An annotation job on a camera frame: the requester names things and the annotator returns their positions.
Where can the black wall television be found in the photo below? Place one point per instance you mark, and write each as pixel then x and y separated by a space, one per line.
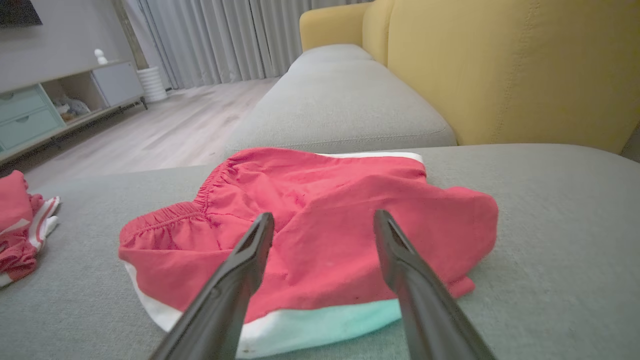
pixel 17 11

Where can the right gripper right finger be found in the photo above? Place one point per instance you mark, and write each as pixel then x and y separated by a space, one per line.
pixel 425 310

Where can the grey pleated curtain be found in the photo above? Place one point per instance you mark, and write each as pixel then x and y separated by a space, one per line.
pixel 225 40

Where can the yellow sofa back cushion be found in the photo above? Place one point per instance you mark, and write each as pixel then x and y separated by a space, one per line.
pixel 510 65
pixel 377 30

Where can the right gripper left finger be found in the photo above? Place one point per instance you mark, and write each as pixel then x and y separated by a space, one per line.
pixel 230 300

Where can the grey soft toy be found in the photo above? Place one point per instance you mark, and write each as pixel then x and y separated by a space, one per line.
pixel 72 106

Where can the yellow sofa armrest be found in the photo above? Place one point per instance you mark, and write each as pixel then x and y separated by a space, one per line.
pixel 330 25

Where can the white ribbed cylinder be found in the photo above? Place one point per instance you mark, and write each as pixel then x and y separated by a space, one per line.
pixel 151 85

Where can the grey sofa seat cushion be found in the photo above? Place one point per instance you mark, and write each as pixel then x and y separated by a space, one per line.
pixel 345 110
pixel 330 52

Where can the low tv cabinet with drawers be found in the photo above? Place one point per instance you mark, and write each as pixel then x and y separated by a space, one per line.
pixel 30 115

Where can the red basketball jersey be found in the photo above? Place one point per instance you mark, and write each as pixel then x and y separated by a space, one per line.
pixel 17 225

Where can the red shorts with white stripe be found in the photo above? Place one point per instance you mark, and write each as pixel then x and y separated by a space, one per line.
pixel 325 200

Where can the small white figurine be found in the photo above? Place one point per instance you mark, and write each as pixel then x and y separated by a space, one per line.
pixel 101 57

